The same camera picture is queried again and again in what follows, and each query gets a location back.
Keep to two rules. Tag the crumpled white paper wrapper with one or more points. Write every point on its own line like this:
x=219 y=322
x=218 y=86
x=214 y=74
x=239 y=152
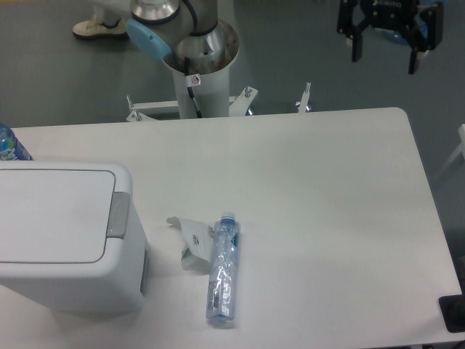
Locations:
x=198 y=237

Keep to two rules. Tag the white frame at right edge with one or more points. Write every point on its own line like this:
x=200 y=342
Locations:
x=453 y=162

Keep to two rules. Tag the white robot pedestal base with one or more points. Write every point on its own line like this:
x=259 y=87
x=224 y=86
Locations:
x=207 y=92

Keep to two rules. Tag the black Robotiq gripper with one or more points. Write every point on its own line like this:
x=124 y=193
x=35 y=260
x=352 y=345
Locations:
x=424 y=23

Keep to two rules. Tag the white trash can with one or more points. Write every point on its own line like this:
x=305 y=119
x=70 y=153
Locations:
x=113 y=284

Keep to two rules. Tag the grey trash can push button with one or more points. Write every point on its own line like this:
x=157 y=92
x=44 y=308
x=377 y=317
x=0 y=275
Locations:
x=118 y=215

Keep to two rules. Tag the beige sneaker shoe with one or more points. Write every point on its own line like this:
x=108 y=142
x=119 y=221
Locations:
x=96 y=29

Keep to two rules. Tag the clear plastic water bottle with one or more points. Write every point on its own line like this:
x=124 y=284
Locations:
x=223 y=274

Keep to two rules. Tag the white trash can lid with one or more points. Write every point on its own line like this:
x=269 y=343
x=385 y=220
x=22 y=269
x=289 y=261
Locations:
x=54 y=216

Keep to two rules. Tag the black device at table edge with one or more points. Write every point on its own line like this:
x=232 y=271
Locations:
x=452 y=308

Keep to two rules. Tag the blue labelled bottle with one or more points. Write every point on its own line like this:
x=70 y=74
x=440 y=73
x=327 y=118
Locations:
x=11 y=148

